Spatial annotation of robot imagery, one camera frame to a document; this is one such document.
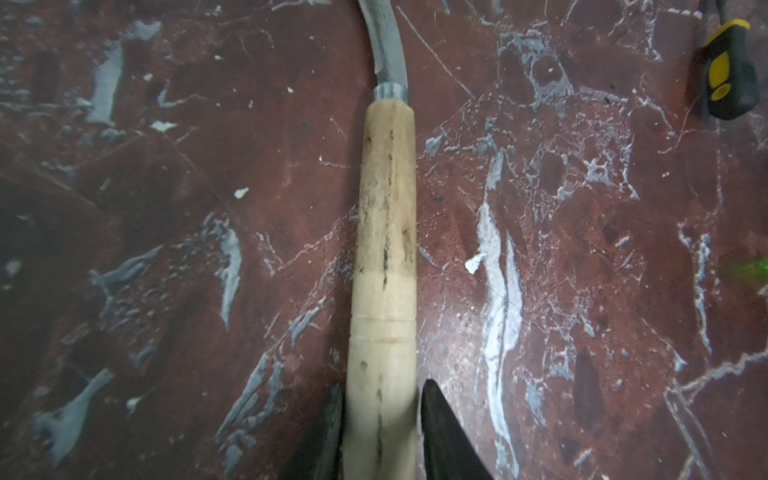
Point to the black yellow screwdriver handle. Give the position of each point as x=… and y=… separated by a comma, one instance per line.
x=731, y=84

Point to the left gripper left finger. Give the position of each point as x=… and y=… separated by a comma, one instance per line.
x=317, y=456

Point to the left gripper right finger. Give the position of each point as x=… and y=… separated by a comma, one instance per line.
x=448, y=452

